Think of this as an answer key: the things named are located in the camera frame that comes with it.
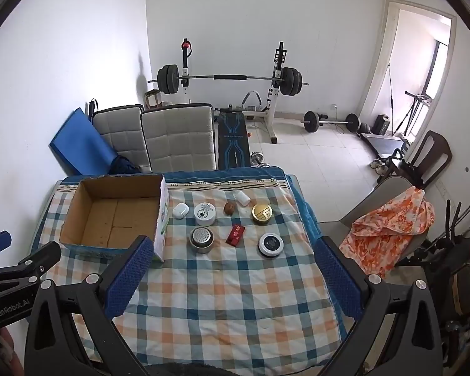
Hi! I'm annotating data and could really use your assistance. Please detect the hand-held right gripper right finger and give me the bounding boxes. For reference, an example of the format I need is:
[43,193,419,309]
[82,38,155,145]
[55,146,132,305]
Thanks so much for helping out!
[315,236,443,376]

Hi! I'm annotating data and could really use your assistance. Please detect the plaid blanket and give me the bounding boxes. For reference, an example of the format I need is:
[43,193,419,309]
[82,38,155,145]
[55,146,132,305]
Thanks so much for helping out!
[31,166,347,369]

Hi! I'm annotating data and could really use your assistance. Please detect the grey curved handle bar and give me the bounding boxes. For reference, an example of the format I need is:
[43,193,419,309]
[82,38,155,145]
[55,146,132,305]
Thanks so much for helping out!
[241,91,263,111]

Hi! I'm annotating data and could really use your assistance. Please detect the black heater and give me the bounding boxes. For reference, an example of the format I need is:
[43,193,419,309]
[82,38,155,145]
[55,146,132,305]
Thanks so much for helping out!
[374,114,392,136]

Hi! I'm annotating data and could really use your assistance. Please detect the grey armchair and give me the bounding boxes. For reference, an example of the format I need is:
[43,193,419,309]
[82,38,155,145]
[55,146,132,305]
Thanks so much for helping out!
[317,176,427,267]

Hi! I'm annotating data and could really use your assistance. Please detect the black tripod stands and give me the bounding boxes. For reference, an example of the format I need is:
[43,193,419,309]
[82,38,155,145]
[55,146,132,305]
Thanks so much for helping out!
[427,200,470,261]

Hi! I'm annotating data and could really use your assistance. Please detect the small red box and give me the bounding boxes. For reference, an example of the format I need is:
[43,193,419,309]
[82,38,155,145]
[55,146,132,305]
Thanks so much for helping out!
[226,225,245,246]

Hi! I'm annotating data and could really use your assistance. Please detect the barbell with black plates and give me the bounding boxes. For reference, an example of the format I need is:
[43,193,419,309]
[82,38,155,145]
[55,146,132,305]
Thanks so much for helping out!
[148,65,309,97]

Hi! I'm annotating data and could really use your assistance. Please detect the blue foam mat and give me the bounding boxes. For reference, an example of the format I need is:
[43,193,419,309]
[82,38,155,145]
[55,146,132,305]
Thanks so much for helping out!
[49,107,120,176]

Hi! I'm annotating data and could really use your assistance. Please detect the gold round tin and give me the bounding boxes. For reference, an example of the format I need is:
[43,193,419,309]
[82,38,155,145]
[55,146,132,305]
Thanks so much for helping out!
[251,204,274,226]

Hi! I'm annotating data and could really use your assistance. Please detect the short barbell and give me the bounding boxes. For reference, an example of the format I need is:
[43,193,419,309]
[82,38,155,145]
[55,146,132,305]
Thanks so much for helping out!
[302,110,361,133]

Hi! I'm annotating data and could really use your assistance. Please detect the treadmill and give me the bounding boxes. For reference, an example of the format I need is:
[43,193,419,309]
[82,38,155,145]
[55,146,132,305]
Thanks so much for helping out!
[360,91,433,159]

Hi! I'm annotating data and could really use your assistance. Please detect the white door frame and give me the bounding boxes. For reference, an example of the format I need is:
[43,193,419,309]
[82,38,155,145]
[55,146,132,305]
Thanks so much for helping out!
[358,0,457,142]

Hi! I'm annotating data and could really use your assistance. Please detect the cardboard box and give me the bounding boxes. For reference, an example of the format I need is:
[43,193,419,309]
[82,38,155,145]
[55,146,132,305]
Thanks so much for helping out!
[59,173,169,263]

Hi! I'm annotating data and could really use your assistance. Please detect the brown wooden chair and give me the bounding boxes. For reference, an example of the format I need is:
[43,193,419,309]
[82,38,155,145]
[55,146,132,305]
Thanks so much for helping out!
[388,130,453,189]

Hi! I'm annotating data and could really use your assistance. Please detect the dark blue cloth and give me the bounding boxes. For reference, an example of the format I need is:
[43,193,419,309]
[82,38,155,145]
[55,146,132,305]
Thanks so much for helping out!
[110,156,142,175]

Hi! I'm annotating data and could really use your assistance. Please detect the white squat rack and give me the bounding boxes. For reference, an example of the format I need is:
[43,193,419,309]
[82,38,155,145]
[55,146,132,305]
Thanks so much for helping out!
[179,38,288,144]

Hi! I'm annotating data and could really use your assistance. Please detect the orange patterned cloth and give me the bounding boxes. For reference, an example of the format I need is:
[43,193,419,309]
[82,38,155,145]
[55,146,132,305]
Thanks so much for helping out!
[339,187,435,279]

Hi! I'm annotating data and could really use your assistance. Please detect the white compact with black top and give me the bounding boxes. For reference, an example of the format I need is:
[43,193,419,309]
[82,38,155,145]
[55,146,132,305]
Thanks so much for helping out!
[258,232,285,258]

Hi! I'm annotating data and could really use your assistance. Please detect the white round jar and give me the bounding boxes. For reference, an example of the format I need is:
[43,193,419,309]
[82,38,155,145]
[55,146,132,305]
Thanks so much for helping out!
[194,202,216,227]

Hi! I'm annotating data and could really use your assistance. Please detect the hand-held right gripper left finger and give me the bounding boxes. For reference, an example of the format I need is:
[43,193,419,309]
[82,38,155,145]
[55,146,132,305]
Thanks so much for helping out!
[23,235,154,376]

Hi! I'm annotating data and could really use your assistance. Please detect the chrome dumbbell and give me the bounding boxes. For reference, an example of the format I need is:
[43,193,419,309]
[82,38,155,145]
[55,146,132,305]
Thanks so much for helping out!
[250,152,277,168]

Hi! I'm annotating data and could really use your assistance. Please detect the black weight bench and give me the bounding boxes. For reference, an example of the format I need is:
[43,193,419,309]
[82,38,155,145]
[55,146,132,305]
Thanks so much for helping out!
[216,112,251,170]

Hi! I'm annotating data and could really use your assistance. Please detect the metal strainer cup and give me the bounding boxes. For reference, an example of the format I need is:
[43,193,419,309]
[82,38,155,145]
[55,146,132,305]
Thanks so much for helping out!
[190,226,215,254]

